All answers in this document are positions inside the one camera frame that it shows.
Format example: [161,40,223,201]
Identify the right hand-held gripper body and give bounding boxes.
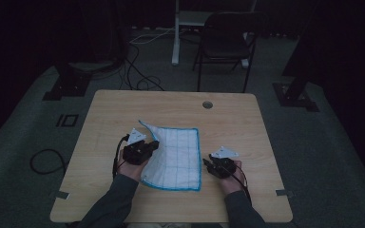
[208,145,240,179]

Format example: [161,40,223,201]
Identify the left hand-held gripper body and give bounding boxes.
[122,127,151,166]

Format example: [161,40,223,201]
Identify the white cloth with blue trim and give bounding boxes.
[138,119,202,192]

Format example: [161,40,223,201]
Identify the person's left hand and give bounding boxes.
[116,151,150,182]

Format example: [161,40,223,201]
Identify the person's right hand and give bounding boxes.
[218,160,245,196]

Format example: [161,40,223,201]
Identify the black metal stand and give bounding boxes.
[272,28,320,113]
[42,0,131,102]

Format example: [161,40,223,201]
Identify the black folding chair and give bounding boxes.
[192,11,266,94]

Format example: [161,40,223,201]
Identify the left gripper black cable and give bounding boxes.
[111,134,131,181]

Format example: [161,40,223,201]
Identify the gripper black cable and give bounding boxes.
[232,163,253,204]
[111,134,131,181]

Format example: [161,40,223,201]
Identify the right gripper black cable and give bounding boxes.
[232,163,253,204]

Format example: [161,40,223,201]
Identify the tangled black floor cables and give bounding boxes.
[119,42,166,92]

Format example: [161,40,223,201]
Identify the looped black floor cable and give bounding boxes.
[29,148,69,176]

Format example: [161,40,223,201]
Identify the white floor cable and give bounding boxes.
[128,26,177,45]

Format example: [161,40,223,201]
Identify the white desk frame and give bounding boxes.
[171,0,258,67]

